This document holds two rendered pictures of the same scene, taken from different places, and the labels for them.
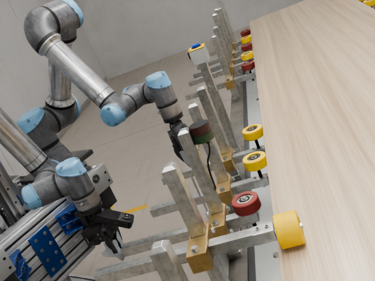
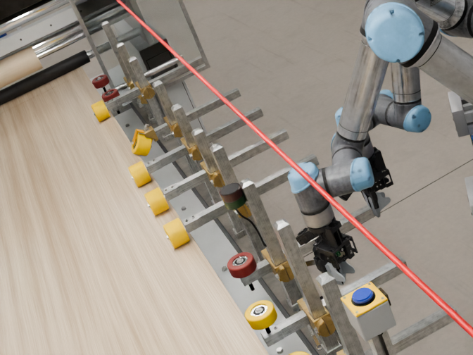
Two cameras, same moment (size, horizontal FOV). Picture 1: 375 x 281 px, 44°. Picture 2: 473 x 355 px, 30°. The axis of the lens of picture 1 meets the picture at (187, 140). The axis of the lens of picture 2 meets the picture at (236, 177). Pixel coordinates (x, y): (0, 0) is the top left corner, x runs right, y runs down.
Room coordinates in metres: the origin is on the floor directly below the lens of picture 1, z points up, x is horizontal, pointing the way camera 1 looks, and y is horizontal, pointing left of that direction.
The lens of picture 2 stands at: (3.15, -0.84, 2.28)
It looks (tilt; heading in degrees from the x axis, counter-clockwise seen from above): 28 degrees down; 157
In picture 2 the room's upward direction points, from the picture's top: 23 degrees counter-clockwise
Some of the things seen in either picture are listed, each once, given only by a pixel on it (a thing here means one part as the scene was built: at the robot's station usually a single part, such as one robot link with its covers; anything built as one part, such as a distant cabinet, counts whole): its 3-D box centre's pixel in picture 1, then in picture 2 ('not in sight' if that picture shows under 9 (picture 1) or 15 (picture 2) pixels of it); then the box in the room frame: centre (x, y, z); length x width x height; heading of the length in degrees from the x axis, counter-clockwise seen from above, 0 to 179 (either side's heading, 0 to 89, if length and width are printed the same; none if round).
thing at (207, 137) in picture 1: (203, 135); (234, 199); (1.22, -0.05, 1.11); 0.06 x 0.06 x 0.02
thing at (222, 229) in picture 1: (220, 221); (278, 264); (1.21, 0.00, 0.85); 0.14 x 0.06 x 0.05; 166
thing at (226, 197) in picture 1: (225, 188); (317, 315); (1.45, -0.06, 0.81); 0.14 x 0.06 x 0.05; 166
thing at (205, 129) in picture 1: (200, 127); (231, 192); (1.22, -0.05, 1.14); 0.06 x 0.06 x 0.02
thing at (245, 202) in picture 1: (250, 213); (246, 274); (1.17, -0.08, 0.85); 0.08 x 0.08 x 0.11
